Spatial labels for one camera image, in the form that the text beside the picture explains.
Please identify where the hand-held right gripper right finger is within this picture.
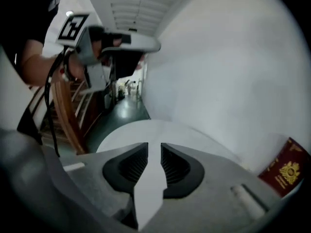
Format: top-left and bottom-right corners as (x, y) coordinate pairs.
(145, 142), (287, 233)

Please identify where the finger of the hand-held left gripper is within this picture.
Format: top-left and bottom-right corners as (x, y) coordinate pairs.
(100, 32), (162, 59)

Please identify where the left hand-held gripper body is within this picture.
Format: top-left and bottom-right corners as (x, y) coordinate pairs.
(55, 13), (115, 92)

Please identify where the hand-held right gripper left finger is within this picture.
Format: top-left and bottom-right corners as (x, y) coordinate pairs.
(44, 142), (149, 230)

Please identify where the person's left forearm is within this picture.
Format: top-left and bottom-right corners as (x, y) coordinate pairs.
(20, 39), (86, 86)

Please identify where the person's left hand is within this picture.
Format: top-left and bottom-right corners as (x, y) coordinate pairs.
(88, 25), (122, 59)

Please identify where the dark wristband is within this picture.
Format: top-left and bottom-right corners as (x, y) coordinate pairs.
(59, 50), (78, 82)

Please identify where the wooden chair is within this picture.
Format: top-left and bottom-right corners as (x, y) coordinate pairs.
(28, 78), (104, 155)

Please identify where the dark red booklet gold emblem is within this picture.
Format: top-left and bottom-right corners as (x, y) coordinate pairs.
(258, 137), (306, 199)

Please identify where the black cable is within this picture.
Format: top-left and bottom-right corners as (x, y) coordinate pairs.
(44, 46), (71, 158)

